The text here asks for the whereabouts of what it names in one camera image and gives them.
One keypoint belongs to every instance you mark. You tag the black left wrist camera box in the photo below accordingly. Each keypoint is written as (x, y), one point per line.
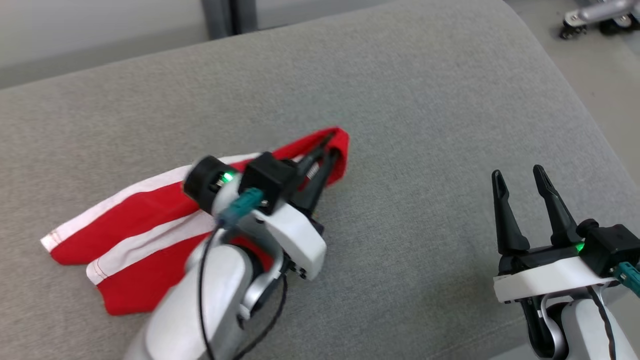
(267, 175)

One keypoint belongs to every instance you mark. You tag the grey fabric sofa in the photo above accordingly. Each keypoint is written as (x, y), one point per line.
(425, 125)

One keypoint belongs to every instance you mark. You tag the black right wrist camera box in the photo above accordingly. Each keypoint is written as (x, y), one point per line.
(610, 245)

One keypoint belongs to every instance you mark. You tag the black round left wrist cap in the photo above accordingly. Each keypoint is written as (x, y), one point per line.
(202, 182)

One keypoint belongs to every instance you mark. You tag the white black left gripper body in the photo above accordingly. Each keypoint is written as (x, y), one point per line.
(300, 240)

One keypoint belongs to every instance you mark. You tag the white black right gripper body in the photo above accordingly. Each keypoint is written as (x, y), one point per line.
(545, 280)

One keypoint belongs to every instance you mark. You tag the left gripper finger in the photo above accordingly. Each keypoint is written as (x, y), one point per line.
(315, 187)
(315, 156)

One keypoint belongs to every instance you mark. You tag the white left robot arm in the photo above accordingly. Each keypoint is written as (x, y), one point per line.
(175, 315)

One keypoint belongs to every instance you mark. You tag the red shorts with white stripes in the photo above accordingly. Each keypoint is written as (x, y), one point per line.
(135, 215)

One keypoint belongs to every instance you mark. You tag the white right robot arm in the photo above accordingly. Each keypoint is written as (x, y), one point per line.
(585, 330)

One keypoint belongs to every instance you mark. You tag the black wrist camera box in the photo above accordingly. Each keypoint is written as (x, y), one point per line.
(267, 175)
(610, 245)

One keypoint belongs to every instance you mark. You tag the grey vertical post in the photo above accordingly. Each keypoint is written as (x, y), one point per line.
(227, 17)

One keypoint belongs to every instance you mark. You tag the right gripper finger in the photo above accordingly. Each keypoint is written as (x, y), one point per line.
(509, 230)
(560, 220)

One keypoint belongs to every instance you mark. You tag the grey wheeled base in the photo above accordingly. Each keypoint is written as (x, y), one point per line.
(592, 12)

